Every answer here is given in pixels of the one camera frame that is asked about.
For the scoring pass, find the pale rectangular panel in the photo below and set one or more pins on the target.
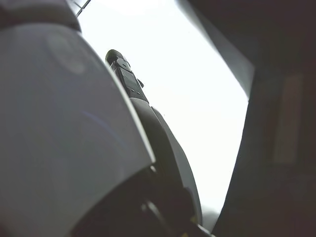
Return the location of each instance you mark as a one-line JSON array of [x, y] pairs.
[[288, 118]]

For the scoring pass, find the white cloth backdrop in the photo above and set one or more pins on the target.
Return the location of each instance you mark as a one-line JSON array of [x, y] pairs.
[[185, 86]]

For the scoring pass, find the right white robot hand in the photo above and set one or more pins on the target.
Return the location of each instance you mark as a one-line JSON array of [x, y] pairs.
[[61, 123]]

